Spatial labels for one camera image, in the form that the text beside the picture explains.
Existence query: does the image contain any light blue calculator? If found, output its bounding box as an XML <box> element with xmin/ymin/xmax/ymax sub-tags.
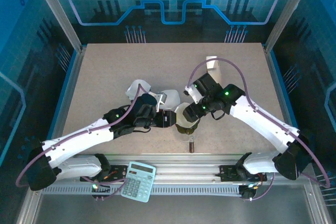
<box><xmin>120</xmin><ymin>161</ymin><xmax>157</xmax><ymax>204</ymax></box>

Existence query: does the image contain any dark green coffee dripper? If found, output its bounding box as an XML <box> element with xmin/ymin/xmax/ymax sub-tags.
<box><xmin>175</xmin><ymin>123</ymin><xmax>199</xmax><ymax>135</ymax></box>

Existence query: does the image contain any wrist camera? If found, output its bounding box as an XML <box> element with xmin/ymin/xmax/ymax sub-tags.
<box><xmin>156</xmin><ymin>92</ymin><xmax>169</xmax><ymax>113</ymax></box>
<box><xmin>184</xmin><ymin>84</ymin><xmax>202</xmax><ymax>105</ymax></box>

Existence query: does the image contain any aluminium mounting rail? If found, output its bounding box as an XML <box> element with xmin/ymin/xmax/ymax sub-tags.
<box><xmin>27</xmin><ymin>154</ymin><xmax>320</xmax><ymax>196</ymax></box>

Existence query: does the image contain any white paper coffee filter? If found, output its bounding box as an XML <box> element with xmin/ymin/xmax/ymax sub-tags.
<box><xmin>157</xmin><ymin>89</ymin><xmax>181</xmax><ymax>111</ymax></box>
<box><xmin>125</xmin><ymin>79</ymin><xmax>152</xmax><ymax>102</ymax></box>
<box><xmin>174</xmin><ymin>102</ymin><xmax>201</xmax><ymax>128</ymax></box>

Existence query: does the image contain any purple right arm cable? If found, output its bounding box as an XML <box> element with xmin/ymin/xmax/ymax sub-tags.
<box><xmin>185</xmin><ymin>57</ymin><xmax>331</xmax><ymax>201</ymax></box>

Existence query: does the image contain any aluminium frame post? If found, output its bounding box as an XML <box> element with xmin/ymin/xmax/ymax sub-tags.
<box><xmin>263</xmin><ymin>0</ymin><xmax>316</xmax><ymax>53</ymax></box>
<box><xmin>28</xmin><ymin>0</ymin><xmax>87</xmax><ymax>53</ymax></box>

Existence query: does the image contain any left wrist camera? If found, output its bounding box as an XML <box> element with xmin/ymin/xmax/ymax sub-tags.
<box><xmin>156</xmin><ymin>92</ymin><xmax>169</xmax><ymax>113</ymax></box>

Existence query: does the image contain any grey slotted cable duct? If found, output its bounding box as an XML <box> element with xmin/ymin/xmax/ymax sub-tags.
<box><xmin>86</xmin><ymin>184</ymin><xmax>242</xmax><ymax>196</ymax></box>

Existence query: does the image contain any white orange filter box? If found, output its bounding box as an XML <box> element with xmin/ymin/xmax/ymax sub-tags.
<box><xmin>205</xmin><ymin>55</ymin><xmax>223</xmax><ymax>86</ymax></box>

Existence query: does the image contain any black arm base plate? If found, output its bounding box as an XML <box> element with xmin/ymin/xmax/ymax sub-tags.
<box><xmin>80</xmin><ymin>165</ymin><xmax>130</xmax><ymax>183</ymax></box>
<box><xmin>219</xmin><ymin>165</ymin><xmax>268</xmax><ymax>183</ymax></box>

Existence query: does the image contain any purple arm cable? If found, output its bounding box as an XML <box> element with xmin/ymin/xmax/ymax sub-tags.
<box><xmin>15</xmin><ymin>84</ymin><xmax>144</xmax><ymax>190</ymax></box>
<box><xmin>185</xmin><ymin>57</ymin><xmax>331</xmax><ymax>201</ymax></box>

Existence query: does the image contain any grey metal front panel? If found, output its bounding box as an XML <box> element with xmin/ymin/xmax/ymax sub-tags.
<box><xmin>15</xmin><ymin>183</ymin><xmax>329</xmax><ymax>224</ymax></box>

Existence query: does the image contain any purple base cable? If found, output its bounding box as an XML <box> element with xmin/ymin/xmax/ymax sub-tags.
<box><xmin>91</xmin><ymin>171</ymin><xmax>134</xmax><ymax>201</ymax></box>

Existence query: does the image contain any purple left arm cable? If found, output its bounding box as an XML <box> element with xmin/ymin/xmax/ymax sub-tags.
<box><xmin>15</xmin><ymin>84</ymin><xmax>144</xmax><ymax>190</ymax></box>

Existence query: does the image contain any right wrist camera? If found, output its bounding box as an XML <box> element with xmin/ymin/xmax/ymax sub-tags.
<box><xmin>184</xmin><ymin>84</ymin><xmax>202</xmax><ymax>105</ymax></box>

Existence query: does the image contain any blue table edge strip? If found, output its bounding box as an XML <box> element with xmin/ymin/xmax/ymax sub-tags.
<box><xmin>269</xmin><ymin>48</ymin><xmax>310</xmax><ymax>164</ymax></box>
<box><xmin>38</xmin><ymin>48</ymin><xmax>80</xmax><ymax>163</ymax></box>

